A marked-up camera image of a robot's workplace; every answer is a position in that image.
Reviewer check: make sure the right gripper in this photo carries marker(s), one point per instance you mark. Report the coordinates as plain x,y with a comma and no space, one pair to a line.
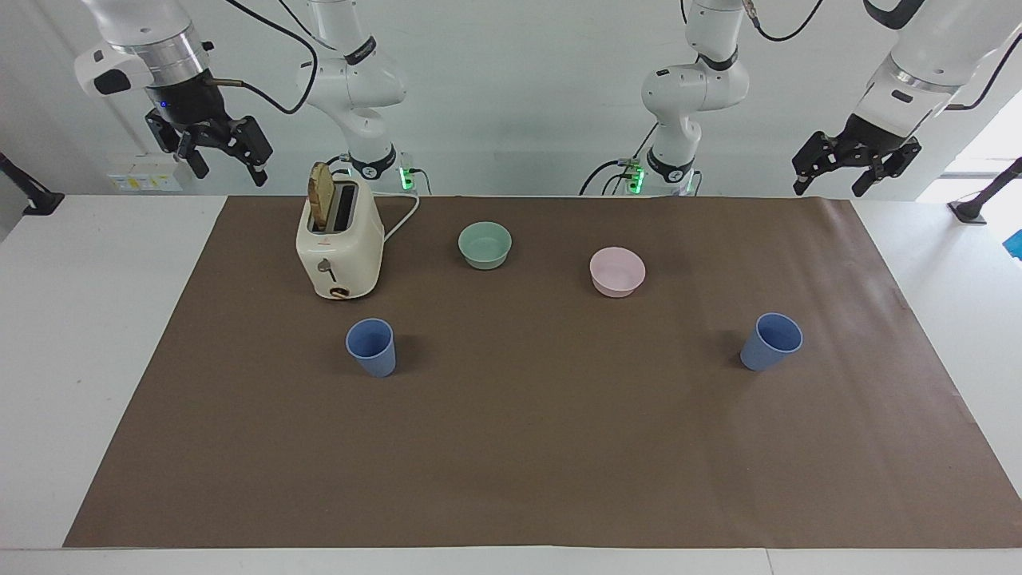
188,100

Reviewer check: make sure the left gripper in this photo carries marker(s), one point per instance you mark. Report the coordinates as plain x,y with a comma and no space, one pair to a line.
874,140

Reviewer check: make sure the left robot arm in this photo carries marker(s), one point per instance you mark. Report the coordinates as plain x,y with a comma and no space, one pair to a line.
691,88

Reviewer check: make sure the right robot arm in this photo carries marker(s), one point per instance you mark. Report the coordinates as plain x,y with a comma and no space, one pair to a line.
351,76

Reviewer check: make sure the toast slice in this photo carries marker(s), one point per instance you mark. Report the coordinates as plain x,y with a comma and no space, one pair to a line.
319,196

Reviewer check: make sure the black stand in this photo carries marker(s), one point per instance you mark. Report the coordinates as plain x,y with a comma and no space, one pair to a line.
970,209
40,200

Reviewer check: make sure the cream toaster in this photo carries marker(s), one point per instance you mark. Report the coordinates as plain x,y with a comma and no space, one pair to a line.
343,255

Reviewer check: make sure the blue object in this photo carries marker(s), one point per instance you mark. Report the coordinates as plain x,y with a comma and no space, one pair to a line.
1015,243

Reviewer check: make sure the blue cup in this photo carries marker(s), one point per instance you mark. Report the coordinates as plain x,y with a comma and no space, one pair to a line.
372,351
766,347

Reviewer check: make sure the pink bowl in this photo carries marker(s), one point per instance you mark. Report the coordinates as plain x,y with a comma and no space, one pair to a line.
617,273

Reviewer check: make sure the green bowl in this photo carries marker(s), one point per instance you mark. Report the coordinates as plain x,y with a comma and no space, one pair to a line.
485,246

